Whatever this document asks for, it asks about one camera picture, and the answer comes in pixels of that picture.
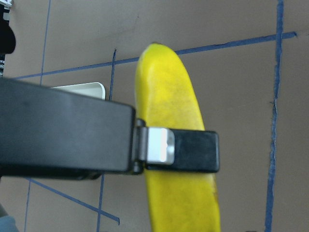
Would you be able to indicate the white rectangular plastic tray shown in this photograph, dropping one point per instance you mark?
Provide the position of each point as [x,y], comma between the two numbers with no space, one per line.
[93,89]

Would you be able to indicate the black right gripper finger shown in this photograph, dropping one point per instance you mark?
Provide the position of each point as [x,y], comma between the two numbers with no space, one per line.
[177,150]

